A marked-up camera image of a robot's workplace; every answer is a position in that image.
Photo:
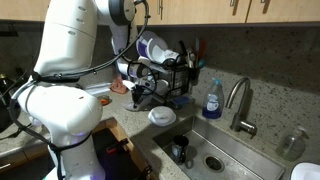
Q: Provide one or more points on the black mug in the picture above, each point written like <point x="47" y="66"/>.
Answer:
<point x="180" y="149"/>

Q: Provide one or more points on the steel kitchen faucet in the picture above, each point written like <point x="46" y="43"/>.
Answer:
<point x="240" y="120"/>

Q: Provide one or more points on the blue sponge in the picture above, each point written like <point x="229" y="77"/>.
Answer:
<point x="181" y="101"/>

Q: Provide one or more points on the orange plastic piece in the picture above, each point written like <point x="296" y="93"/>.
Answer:
<point x="104" y="100"/>

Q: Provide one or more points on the glass soap dispenser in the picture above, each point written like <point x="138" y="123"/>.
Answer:
<point x="291" y="146"/>

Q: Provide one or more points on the white dinner plate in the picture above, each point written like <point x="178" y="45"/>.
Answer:
<point x="156" y="50"/>

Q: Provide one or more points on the black utensil holder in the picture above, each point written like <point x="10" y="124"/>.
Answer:
<point x="194" y="76"/>

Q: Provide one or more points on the stainless steel sink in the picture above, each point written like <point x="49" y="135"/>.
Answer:
<point x="233" y="156"/>

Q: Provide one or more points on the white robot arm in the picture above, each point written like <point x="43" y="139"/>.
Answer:
<point x="66" y="66"/>

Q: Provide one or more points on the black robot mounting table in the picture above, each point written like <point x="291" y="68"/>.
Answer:
<point x="116" y="160"/>

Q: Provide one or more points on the red black clamp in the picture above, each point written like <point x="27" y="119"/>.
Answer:
<point x="116" y="146"/>

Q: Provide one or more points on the teal spatula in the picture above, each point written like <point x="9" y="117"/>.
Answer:
<point x="196" y="46"/>

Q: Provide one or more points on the red spatula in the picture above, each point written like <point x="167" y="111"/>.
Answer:
<point x="201" y="46"/>

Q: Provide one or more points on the black spatula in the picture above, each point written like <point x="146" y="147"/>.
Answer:
<point x="183" y="48"/>

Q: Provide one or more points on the light wood cabinet door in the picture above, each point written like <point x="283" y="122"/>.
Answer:
<point x="20" y="10"/>
<point x="286" y="10"/>
<point x="200" y="11"/>

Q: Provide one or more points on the blue dish soap bottle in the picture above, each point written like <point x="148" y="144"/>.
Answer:
<point x="212" y="101"/>

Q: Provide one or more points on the white plastic bowl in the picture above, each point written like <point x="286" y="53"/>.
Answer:
<point x="162" y="116"/>

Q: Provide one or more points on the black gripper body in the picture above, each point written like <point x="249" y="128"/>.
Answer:
<point x="139" y="91"/>

